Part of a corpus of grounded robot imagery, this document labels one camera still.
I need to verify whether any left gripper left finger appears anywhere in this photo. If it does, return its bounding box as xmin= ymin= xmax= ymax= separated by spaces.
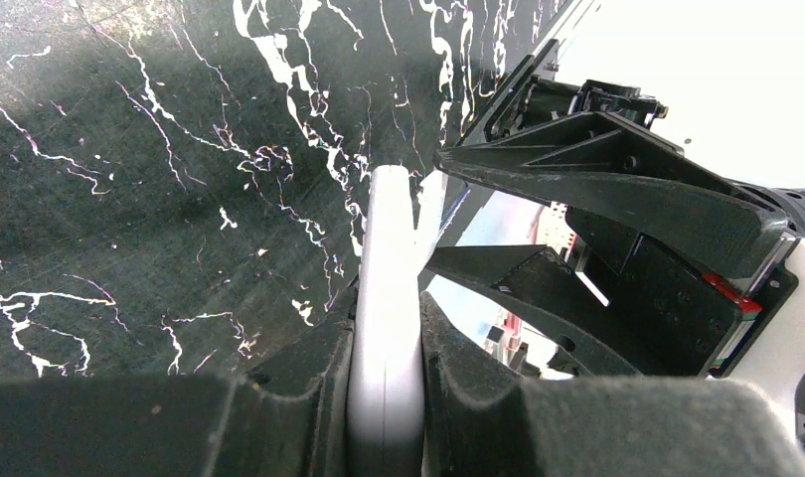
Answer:
xmin=0 ymin=287 xmax=357 ymax=476

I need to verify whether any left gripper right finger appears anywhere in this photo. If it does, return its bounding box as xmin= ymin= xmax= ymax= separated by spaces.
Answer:
xmin=420 ymin=294 xmax=805 ymax=476

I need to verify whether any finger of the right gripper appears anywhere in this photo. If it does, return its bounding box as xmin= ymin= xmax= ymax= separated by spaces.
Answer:
xmin=426 ymin=244 xmax=647 ymax=376
xmin=433 ymin=112 xmax=788 ymax=279

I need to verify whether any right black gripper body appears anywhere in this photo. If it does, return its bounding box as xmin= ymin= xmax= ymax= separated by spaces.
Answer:
xmin=565 ymin=208 xmax=799 ymax=378

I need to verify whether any grey remote control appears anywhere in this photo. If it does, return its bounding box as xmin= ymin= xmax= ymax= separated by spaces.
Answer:
xmin=347 ymin=165 xmax=425 ymax=476

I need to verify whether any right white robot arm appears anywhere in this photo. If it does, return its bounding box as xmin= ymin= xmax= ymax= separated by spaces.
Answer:
xmin=427 ymin=112 xmax=805 ymax=449

